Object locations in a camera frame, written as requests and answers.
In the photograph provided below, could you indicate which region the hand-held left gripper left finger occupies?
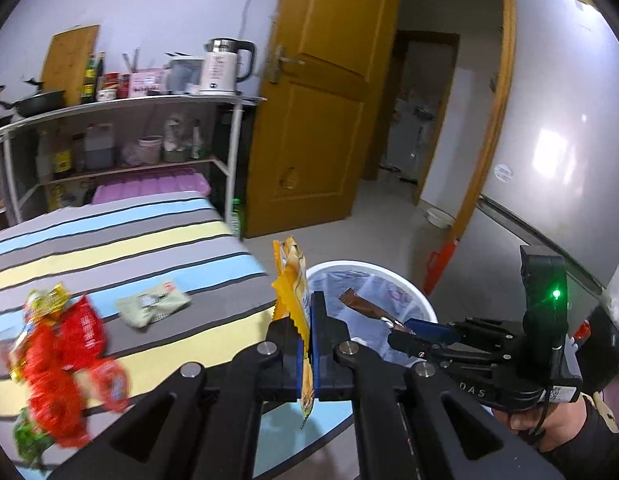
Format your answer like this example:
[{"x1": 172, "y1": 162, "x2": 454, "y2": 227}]
[{"x1": 48, "y1": 316, "x2": 315, "y2": 480}]

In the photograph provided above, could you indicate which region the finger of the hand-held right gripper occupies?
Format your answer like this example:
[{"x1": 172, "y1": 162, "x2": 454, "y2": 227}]
[
  {"x1": 388, "y1": 335, "x2": 495, "y2": 376},
  {"x1": 404, "y1": 316, "x2": 525, "y2": 348}
]

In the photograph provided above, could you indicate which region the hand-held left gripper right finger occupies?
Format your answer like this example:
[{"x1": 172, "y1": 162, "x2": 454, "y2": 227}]
[{"x1": 312, "y1": 291, "x2": 565, "y2": 480}]

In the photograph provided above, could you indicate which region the white trash bin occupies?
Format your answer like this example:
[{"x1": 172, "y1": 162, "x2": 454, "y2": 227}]
[{"x1": 306, "y1": 259, "x2": 439, "y2": 361}]

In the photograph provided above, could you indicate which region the brown wrapper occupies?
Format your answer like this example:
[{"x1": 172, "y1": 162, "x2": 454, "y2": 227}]
[{"x1": 338, "y1": 287, "x2": 415, "y2": 333}]

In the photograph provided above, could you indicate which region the orange snack packet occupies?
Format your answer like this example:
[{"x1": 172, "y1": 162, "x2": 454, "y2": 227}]
[{"x1": 271, "y1": 237, "x2": 315, "y2": 431}]

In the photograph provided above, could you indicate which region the yellow and red snack packet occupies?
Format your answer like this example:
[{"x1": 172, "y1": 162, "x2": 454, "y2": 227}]
[{"x1": 24, "y1": 282, "x2": 71, "y2": 322}]

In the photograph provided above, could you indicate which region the bright green snack packet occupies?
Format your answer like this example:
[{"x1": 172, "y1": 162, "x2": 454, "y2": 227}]
[{"x1": 14, "y1": 406, "x2": 56, "y2": 467}]

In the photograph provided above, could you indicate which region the person's right forearm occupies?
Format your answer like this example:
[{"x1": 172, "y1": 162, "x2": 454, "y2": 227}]
[{"x1": 539, "y1": 390, "x2": 619, "y2": 468}]

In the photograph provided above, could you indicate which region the person's right hand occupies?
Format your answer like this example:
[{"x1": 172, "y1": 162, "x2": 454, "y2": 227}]
[{"x1": 492, "y1": 401, "x2": 587, "y2": 453}]

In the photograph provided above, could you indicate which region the orange dustpan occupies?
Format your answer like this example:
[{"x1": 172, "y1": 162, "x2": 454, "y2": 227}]
[{"x1": 422, "y1": 239, "x2": 461, "y2": 295}]

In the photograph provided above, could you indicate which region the grey plastic bin liner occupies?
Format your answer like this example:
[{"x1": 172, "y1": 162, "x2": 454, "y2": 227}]
[{"x1": 309, "y1": 270, "x2": 426, "y2": 358}]

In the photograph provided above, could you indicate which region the white floor bowl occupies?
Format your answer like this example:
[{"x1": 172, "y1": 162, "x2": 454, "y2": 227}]
[{"x1": 425, "y1": 207, "x2": 453, "y2": 229}]

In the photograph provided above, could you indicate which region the pale green packet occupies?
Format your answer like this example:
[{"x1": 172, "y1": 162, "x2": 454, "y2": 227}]
[{"x1": 116, "y1": 281, "x2": 193, "y2": 330}]

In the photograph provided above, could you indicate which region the green soda bottle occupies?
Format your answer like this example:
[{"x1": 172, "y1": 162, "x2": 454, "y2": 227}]
[{"x1": 228, "y1": 198, "x2": 246, "y2": 240}]

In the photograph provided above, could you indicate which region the small red snack packet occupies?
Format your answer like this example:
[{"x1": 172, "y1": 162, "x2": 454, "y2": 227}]
[{"x1": 88, "y1": 357, "x2": 134, "y2": 414}]

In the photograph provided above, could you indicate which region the striped cloth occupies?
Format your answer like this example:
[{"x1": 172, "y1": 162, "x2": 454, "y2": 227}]
[{"x1": 0, "y1": 191, "x2": 357, "y2": 480}]

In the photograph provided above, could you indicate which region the pink plastic tray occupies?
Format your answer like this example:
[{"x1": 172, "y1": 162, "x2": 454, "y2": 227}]
[{"x1": 92, "y1": 167, "x2": 212, "y2": 206}]

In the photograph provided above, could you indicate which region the wooden door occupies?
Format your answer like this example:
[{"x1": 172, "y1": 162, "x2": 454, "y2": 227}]
[{"x1": 244, "y1": 0, "x2": 403, "y2": 238}]

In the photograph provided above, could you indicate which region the green bowl with bags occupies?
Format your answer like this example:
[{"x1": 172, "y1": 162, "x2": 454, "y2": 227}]
[{"x1": 162, "y1": 115, "x2": 193, "y2": 163}]

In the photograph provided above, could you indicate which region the pink and white tub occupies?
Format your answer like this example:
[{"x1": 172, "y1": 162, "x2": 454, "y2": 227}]
[{"x1": 138, "y1": 135, "x2": 164, "y2": 165}]

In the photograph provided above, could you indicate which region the silver refrigerator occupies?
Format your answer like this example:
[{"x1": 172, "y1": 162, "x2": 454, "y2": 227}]
[{"x1": 420, "y1": 0, "x2": 619, "y2": 301}]

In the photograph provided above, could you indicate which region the translucent oil jug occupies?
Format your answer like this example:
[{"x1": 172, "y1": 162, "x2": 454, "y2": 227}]
[{"x1": 84, "y1": 122, "x2": 115, "y2": 171}]

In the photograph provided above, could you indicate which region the white electric kettle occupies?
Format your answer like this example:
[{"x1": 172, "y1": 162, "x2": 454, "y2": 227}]
[{"x1": 198, "y1": 38, "x2": 256, "y2": 97}]

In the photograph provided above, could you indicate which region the white metal shelf rack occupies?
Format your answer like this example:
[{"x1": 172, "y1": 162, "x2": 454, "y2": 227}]
[{"x1": 0, "y1": 94, "x2": 269, "y2": 241}]

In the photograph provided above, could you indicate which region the clear plastic container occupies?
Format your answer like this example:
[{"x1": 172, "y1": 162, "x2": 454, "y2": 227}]
[{"x1": 167, "y1": 56, "x2": 205, "y2": 96}]

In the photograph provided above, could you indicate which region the pink utensil holder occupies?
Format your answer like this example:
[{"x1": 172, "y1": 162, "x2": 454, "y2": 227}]
[{"x1": 128, "y1": 67, "x2": 165, "y2": 98}]

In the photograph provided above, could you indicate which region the white plastic jug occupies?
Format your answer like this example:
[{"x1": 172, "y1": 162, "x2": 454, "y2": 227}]
[{"x1": 36, "y1": 130, "x2": 53, "y2": 182}]

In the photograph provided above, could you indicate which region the black frying pan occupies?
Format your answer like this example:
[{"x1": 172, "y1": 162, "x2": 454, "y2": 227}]
[{"x1": 0, "y1": 77, "x2": 68, "y2": 116}]

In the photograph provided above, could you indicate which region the bamboo cutting board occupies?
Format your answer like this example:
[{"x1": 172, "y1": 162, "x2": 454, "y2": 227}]
[{"x1": 41, "y1": 24, "x2": 100, "y2": 106}]

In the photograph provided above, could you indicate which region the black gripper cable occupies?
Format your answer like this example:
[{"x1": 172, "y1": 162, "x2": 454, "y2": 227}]
[{"x1": 532, "y1": 345, "x2": 566, "y2": 443}]

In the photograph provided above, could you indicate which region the wooden door frame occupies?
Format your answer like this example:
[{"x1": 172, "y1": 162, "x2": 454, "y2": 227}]
[{"x1": 393, "y1": 0, "x2": 517, "y2": 243}]

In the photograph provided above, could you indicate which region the metal door handle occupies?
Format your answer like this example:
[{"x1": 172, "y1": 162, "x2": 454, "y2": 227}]
[{"x1": 267, "y1": 45, "x2": 305, "y2": 85}]

